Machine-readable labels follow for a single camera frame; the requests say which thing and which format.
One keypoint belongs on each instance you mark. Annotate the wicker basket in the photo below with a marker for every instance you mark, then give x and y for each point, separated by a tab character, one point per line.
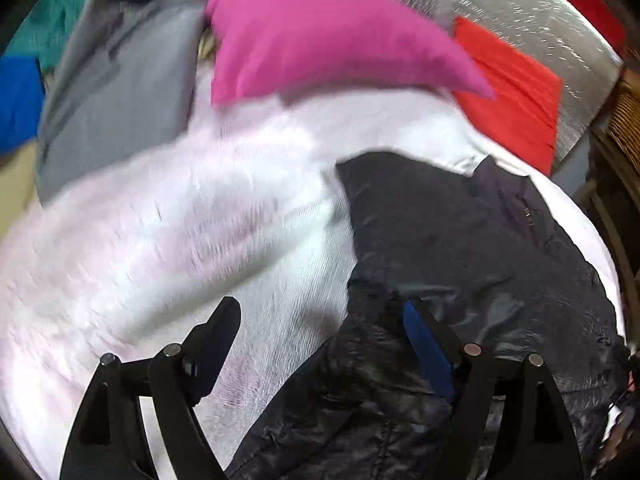
616	129

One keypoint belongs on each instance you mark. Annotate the magenta pillow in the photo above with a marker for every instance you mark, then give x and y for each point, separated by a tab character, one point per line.
269	46

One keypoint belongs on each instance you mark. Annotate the grey garment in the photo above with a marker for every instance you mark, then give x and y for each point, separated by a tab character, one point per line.
124	84

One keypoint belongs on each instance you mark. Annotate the teal garment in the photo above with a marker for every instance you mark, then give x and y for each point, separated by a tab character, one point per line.
45	31

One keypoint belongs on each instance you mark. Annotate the silver foil insulation sheet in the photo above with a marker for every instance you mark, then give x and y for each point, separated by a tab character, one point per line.
554	33

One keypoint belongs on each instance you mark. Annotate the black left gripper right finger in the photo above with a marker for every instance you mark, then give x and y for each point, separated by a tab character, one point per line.
535	439

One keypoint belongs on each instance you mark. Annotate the light pink bed blanket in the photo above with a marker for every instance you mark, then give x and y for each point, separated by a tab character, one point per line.
245	203

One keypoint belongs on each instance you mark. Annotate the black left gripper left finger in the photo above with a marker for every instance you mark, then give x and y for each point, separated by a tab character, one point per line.
108	440

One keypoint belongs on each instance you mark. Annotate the red-orange pillow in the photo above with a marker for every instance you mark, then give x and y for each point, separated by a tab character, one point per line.
523	115

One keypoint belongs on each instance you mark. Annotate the beige sofa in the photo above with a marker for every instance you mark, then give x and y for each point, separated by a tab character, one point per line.
17	185

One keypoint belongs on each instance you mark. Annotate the blue garment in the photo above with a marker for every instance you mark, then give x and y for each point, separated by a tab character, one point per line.
21	101

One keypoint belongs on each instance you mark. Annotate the black puffer jacket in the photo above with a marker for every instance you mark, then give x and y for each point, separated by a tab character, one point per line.
486	257

